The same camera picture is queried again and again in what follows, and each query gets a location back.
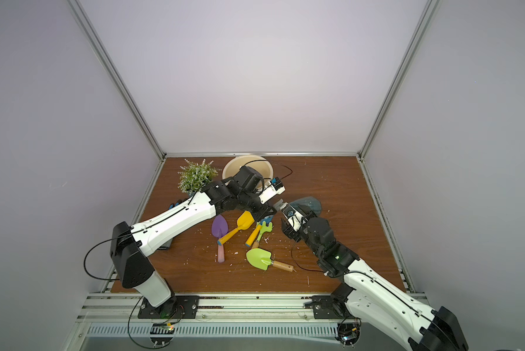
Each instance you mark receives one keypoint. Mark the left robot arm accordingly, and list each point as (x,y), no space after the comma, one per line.
(133,244)

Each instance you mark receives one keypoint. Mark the blue rake yellow handle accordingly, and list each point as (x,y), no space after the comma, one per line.
(256,231)

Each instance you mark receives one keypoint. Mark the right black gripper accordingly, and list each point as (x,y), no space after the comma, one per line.
(289,226)

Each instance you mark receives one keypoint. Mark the purple trowel pink handle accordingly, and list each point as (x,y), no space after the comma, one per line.
(219,229)

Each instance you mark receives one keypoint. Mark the blue gardening glove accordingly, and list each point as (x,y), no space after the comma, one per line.
(168,243)

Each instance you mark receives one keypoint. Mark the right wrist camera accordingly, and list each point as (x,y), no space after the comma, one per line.
(295,219)

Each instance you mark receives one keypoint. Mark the artificial green potted plant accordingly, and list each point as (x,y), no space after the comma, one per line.
(195,175)

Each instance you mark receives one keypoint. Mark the cream plastic bucket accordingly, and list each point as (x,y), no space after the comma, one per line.
(258,163)

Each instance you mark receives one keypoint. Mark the aluminium front rail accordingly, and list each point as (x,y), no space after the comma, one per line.
(213,307)

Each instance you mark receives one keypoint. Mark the yellow plastic scoop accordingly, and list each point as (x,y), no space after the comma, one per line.
(243,222)

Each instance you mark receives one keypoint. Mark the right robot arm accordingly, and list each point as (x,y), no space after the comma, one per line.
(366,295)

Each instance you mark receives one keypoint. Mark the teal spray bottle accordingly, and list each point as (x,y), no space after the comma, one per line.
(303,205)

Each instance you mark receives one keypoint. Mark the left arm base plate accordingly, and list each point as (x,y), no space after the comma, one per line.
(176,307)

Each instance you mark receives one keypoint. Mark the green rake wooden handle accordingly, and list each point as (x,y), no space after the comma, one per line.
(266,227)

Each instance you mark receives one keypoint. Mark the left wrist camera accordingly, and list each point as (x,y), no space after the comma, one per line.
(274,187)

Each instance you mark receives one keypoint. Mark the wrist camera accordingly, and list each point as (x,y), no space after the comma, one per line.
(295,219)
(274,187)

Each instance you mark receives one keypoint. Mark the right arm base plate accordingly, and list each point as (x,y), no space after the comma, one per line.
(326,307)

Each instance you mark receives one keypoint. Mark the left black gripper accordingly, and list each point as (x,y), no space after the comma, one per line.
(263,212)

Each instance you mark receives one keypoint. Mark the green trowel wooden handle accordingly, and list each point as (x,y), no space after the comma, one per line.
(262,259)

